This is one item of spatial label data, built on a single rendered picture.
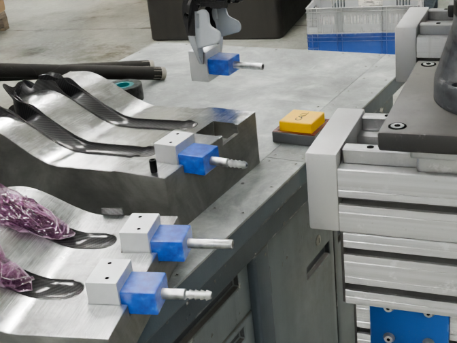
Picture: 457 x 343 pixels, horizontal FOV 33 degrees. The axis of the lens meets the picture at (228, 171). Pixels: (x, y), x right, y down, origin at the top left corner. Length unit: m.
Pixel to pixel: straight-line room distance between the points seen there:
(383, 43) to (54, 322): 3.57
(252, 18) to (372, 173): 4.35
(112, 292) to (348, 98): 0.82
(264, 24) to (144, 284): 4.32
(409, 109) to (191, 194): 0.42
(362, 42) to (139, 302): 3.53
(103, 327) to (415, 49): 0.69
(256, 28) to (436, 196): 4.38
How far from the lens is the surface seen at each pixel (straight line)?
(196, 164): 1.05
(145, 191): 1.06
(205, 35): 1.31
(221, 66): 1.33
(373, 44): 4.27
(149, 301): 0.83
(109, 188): 1.10
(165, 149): 1.07
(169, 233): 0.94
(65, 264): 0.94
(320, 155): 0.80
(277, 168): 1.24
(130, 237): 0.93
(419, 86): 0.84
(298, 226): 1.43
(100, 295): 0.85
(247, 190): 1.18
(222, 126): 1.20
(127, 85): 1.65
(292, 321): 1.47
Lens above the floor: 1.31
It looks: 24 degrees down
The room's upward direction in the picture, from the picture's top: 6 degrees counter-clockwise
